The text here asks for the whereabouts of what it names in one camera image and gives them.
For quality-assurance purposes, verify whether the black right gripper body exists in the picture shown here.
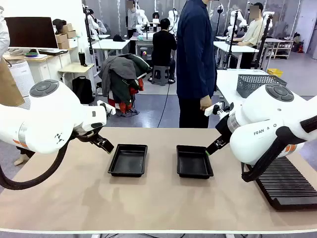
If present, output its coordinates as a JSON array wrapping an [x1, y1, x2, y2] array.
[[214, 113, 233, 143]]

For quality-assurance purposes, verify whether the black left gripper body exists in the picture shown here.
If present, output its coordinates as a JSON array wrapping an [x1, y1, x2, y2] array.
[[74, 125, 104, 144]]

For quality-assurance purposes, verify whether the black ESD tray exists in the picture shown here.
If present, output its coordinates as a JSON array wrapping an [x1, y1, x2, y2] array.
[[176, 145, 214, 179], [107, 143, 149, 178]]

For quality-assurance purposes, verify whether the person's bare hand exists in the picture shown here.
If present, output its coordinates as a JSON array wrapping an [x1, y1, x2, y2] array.
[[200, 96, 213, 112]]

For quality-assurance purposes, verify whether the white table with basket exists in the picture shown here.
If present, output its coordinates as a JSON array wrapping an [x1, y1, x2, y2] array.
[[215, 68, 270, 107]]

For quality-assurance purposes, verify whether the black backpack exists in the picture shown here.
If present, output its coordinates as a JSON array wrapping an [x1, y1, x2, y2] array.
[[71, 76, 95, 105]]

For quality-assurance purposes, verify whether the grey plastic mesh basket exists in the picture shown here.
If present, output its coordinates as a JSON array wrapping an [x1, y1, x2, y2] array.
[[236, 73, 287, 99]]

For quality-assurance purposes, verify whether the pile of coats on chair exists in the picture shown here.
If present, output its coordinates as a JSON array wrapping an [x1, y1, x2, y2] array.
[[99, 53, 152, 117]]

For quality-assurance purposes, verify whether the small white side table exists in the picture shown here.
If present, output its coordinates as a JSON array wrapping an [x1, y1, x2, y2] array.
[[58, 62, 96, 100]]

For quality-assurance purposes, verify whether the yellow plastic bin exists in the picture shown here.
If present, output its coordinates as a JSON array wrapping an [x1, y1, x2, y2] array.
[[266, 68, 284, 77]]

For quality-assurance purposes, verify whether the white storage cabinet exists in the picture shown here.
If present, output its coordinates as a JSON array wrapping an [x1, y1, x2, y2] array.
[[24, 47, 75, 86]]

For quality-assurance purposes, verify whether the black slotted board rack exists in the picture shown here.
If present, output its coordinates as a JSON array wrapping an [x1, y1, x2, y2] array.
[[241, 156, 317, 211]]

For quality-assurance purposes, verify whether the grey plastic stool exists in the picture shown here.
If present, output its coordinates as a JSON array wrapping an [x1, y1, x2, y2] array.
[[151, 65, 171, 86]]

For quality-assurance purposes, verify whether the person in navy jacket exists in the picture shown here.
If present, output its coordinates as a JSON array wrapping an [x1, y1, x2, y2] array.
[[176, 0, 217, 129]]

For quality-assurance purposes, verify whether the white air purifier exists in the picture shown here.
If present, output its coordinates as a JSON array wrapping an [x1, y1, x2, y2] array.
[[9, 61, 35, 110]]

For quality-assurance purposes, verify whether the black keyboard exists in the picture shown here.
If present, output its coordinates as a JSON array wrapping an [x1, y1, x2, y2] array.
[[38, 49, 68, 56]]

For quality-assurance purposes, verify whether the white desk with cap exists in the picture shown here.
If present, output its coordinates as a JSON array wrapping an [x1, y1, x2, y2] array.
[[92, 38, 131, 65]]

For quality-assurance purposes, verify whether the light wooden shelf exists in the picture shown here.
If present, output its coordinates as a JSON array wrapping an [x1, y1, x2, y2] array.
[[271, 38, 295, 60]]

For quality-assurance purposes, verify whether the person in beige top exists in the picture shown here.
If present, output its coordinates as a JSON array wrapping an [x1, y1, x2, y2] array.
[[234, 2, 267, 70]]

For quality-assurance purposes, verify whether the seated person in black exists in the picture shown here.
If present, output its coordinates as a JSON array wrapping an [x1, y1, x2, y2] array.
[[151, 18, 178, 84]]

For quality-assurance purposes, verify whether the person in grey hoodie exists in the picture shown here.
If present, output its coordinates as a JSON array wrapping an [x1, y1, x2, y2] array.
[[86, 9, 107, 35]]

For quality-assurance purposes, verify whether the black computer monitor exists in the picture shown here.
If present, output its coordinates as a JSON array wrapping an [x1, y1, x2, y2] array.
[[4, 16, 59, 49]]

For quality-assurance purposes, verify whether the standing person in light top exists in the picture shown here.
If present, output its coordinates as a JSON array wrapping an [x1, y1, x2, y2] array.
[[125, 0, 139, 54]]

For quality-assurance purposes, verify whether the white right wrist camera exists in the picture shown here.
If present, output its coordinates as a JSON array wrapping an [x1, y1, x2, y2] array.
[[204, 103, 222, 117]]

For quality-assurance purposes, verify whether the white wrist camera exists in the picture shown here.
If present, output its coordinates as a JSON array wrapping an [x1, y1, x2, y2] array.
[[204, 103, 222, 117], [97, 100, 116, 115]]

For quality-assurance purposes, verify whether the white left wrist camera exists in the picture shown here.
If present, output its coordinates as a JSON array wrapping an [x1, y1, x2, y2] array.
[[97, 100, 116, 115]]

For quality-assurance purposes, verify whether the black camera tripod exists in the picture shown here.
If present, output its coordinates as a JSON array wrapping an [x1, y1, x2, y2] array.
[[255, 13, 273, 70], [224, 11, 242, 69]]

